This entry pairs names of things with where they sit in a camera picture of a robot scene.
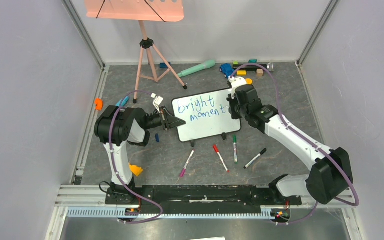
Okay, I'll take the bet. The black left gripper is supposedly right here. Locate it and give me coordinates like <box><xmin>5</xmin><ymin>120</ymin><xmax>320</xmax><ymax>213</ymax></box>
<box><xmin>143</xmin><ymin>106</ymin><xmax>185</xmax><ymax>131</ymax></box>

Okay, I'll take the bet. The black framed whiteboard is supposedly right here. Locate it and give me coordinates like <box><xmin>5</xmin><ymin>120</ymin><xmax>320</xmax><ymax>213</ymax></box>
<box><xmin>171</xmin><ymin>88</ymin><xmax>242</xmax><ymax>142</ymax></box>

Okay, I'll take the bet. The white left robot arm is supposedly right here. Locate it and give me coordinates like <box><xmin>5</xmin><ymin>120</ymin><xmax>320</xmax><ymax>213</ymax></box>
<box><xmin>94</xmin><ymin>105</ymin><xmax>186</xmax><ymax>204</ymax></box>

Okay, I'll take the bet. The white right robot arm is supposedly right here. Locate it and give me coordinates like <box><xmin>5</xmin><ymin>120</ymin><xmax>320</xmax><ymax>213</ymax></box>
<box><xmin>227</xmin><ymin>84</ymin><xmax>354</xmax><ymax>205</ymax></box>

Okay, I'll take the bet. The green whiteboard marker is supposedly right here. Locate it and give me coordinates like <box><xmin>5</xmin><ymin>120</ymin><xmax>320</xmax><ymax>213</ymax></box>
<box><xmin>232</xmin><ymin>135</ymin><xmax>238</xmax><ymax>164</ymax></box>

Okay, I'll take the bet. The red whiteboard marker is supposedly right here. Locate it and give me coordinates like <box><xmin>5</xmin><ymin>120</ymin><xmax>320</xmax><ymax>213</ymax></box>
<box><xmin>212</xmin><ymin>144</ymin><xmax>230</xmax><ymax>173</ymax></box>

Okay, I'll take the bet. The black whiteboard marker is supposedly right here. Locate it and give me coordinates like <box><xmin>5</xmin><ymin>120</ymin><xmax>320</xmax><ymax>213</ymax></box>
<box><xmin>243</xmin><ymin>148</ymin><xmax>267</xmax><ymax>169</ymax></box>

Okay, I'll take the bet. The purple whiteboard marker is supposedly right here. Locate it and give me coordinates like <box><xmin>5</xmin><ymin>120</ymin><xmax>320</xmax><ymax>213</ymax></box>
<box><xmin>179</xmin><ymin>149</ymin><xmax>195</xmax><ymax>178</ymax></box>

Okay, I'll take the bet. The yellow oval block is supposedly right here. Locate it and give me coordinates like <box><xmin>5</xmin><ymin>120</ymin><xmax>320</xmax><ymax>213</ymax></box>
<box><xmin>245</xmin><ymin>78</ymin><xmax>253</xmax><ymax>85</ymax></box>

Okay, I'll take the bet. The yellow rectangular block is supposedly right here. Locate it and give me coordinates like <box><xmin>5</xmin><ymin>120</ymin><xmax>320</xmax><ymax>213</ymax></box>
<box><xmin>236</xmin><ymin>70</ymin><xmax>247</xmax><ymax>76</ymax></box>

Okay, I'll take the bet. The blue toy car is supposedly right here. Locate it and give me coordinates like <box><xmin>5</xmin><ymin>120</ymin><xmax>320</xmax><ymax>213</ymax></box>
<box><xmin>219</xmin><ymin>63</ymin><xmax>235</xmax><ymax>79</ymax></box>

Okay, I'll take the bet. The beige wooden cube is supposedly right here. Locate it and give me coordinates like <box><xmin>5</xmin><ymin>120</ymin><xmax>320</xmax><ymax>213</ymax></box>
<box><xmin>256</xmin><ymin>68</ymin><xmax>265</xmax><ymax>78</ymax></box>

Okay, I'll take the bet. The teal block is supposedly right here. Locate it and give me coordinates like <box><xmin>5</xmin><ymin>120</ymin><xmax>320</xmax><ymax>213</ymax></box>
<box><xmin>248</xmin><ymin>59</ymin><xmax>258</xmax><ymax>64</ymax></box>

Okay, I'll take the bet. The blue toy microphone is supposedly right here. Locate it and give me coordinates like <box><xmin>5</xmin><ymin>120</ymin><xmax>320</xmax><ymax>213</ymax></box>
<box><xmin>115</xmin><ymin>96</ymin><xmax>130</xmax><ymax>107</ymax></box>

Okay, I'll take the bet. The black silver microphone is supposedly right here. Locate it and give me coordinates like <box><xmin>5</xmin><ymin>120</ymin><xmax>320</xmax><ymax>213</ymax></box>
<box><xmin>232</xmin><ymin>62</ymin><xmax>274</xmax><ymax>72</ymax></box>

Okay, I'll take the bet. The mint green toy microphone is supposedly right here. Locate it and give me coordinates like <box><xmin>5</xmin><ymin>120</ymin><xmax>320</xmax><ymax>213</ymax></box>
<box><xmin>177</xmin><ymin>59</ymin><xmax>216</xmax><ymax>78</ymax></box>

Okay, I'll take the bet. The dark blue block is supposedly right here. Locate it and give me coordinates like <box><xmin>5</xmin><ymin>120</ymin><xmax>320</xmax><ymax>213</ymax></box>
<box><xmin>159</xmin><ymin>62</ymin><xmax>171</xmax><ymax>69</ymax></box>

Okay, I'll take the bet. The orange stair block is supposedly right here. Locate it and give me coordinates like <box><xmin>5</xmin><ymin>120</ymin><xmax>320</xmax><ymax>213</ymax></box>
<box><xmin>129</xmin><ymin>164</ymin><xmax>144</xmax><ymax>177</ymax></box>

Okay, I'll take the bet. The pink music stand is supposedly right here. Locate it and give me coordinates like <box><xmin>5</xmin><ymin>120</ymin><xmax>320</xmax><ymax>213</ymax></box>
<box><xmin>84</xmin><ymin>0</ymin><xmax>188</xmax><ymax>103</ymax></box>

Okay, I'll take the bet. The small orange block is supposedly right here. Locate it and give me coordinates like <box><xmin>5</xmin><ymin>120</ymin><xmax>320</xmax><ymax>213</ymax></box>
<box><xmin>94</xmin><ymin>98</ymin><xmax>104</xmax><ymax>111</ymax></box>

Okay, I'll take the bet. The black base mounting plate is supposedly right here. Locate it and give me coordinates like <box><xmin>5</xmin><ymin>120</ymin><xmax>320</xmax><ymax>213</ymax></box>
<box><xmin>105</xmin><ymin>185</ymin><xmax>302</xmax><ymax>215</ymax></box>

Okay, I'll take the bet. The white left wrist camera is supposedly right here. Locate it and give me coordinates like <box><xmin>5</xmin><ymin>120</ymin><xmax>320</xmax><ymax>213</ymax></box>
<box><xmin>151</xmin><ymin>93</ymin><xmax>164</xmax><ymax>113</ymax></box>

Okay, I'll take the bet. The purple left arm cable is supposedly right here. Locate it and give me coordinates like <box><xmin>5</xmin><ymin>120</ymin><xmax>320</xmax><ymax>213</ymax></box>
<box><xmin>108</xmin><ymin>90</ymin><xmax>165</xmax><ymax>226</ymax></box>

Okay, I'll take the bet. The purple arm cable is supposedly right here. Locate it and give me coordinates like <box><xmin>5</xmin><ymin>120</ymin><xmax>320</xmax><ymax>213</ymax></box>
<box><xmin>230</xmin><ymin>63</ymin><xmax>361</xmax><ymax>227</ymax></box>
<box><xmin>108</xmin><ymin>90</ymin><xmax>165</xmax><ymax>226</ymax></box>

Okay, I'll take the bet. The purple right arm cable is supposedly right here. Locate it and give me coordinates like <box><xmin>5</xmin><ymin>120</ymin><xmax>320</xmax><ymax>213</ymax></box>
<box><xmin>230</xmin><ymin>63</ymin><xmax>361</xmax><ymax>227</ymax></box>

